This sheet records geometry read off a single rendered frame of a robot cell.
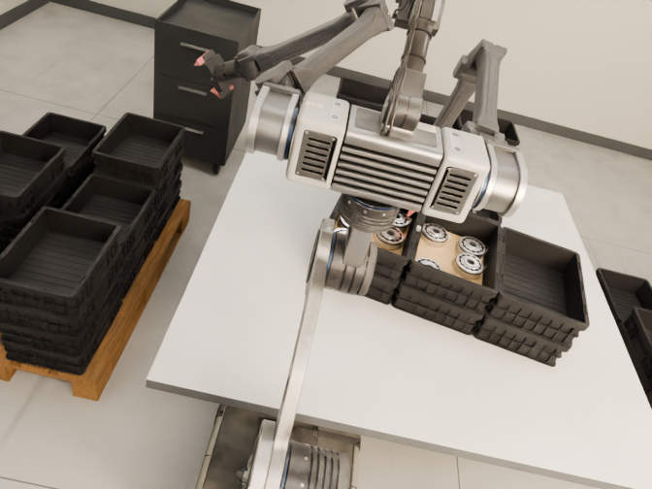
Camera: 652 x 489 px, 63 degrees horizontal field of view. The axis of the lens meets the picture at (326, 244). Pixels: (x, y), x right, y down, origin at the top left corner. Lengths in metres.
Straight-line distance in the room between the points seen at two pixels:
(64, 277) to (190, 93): 1.49
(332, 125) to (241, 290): 0.89
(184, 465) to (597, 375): 1.53
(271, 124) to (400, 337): 0.97
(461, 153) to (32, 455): 1.83
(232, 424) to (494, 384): 0.92
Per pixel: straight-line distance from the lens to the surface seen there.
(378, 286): 1.86
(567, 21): 5.26
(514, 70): 5.31
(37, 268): 2.19
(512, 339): 1.94
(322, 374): 1.65
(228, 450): 2.00
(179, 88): 3.23
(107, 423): 2.33
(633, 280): 3.42
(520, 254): 2.18
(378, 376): 1.70
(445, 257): 2.00
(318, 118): 1.07
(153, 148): 2.81
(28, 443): 2.34
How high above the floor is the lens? 2.01
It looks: 40 degrees down
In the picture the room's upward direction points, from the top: 17 degrees clockwise
